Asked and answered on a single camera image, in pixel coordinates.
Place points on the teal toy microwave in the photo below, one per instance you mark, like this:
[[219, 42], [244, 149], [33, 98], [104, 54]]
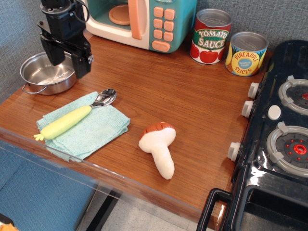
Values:
[[156, 25]]

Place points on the spoon with yellow handle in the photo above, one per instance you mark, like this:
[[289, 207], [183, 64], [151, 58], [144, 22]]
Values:
[[66, 122]]

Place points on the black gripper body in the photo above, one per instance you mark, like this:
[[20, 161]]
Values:
[[65, 24]]

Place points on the orange object at corner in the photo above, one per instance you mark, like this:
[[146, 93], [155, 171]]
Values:
[[8, 227]]

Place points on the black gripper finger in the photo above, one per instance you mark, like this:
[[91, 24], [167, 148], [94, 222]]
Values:
[[82, 63], [54, 53]]

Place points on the black toy stove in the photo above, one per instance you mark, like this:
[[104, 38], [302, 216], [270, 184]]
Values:
[[270, 178]]

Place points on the tomato sauce can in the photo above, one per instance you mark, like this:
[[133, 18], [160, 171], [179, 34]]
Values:
[[211, 30]]

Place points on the small stainless steel pot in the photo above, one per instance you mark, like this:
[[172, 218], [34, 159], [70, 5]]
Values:
[[41, 77]]

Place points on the pineapple slices can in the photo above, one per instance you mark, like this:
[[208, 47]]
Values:
[[246, 53]]

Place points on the plush mushroom toy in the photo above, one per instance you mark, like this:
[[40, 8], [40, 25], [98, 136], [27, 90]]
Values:
[[155, 139]]

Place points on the clear acrylic table guard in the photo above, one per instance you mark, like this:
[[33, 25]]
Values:
[[42, 192]]

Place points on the light teal folded cloth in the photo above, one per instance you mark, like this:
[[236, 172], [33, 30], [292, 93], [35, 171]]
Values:
[[99, 127]]

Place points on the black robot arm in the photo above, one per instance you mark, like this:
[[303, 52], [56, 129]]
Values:
[[55, 2]]

